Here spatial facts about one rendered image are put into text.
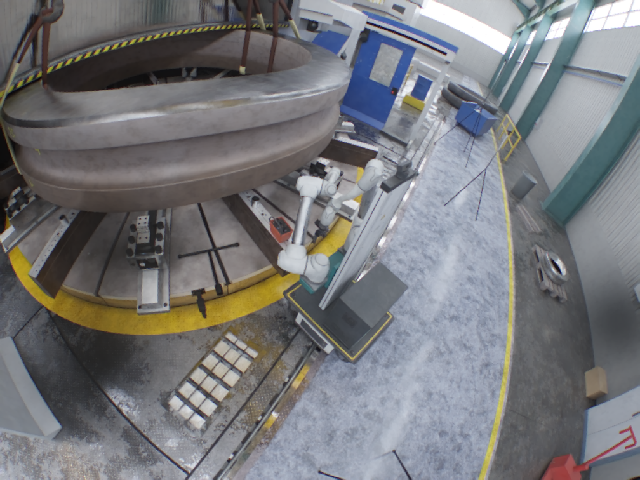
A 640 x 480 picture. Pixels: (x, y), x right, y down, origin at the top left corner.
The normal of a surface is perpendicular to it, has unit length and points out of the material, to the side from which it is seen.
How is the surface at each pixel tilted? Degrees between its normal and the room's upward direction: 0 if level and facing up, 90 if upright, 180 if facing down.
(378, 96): 90
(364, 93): 90
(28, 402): 37
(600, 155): 90
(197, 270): 0
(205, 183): 90
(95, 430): 0
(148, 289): 0
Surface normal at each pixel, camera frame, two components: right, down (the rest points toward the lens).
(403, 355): 0.24, -0.64
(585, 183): -0.48, 0.58
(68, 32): 0.85, 0.51
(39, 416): 0.48, -0.86
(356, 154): -0.07, 0.74
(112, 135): 0.25, 0.77
